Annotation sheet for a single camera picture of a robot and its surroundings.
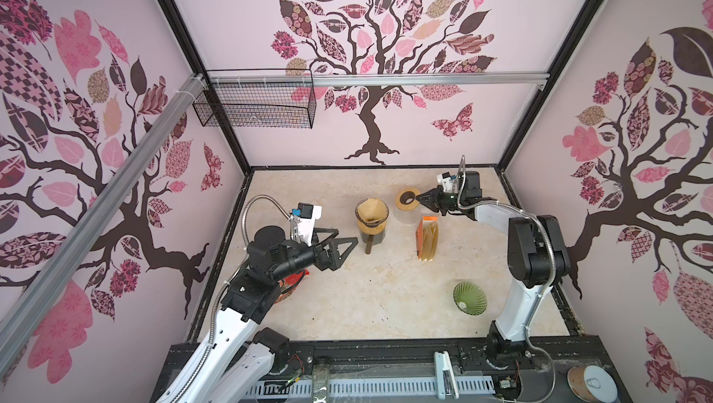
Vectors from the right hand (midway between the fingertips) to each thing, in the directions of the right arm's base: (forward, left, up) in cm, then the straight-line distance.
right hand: (419, 195), depth 95 cm
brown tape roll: (-54, -35, -6) cm, 65 cm away
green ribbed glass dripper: (-33, -12, -8) cm, 36 cm away
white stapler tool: (-53, -1, -10) cm, 54 cm away
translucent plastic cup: (-4, +4, -8) cm, 10 cm away
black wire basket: (+27, +56, +22) cm, 66 cm away
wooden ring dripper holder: (-13, +18, -2) cm, 22 cm away
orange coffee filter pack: (-14, -1, -5) cm, 15 cm away
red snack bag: (-28, +43, -9) cm, 52 cm away
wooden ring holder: (0, +4, -3) cm, 5 cm away
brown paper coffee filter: (-7, +17, +2) cm, 18 cm away
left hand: (-27, +23, +16) cm, 39 cm away
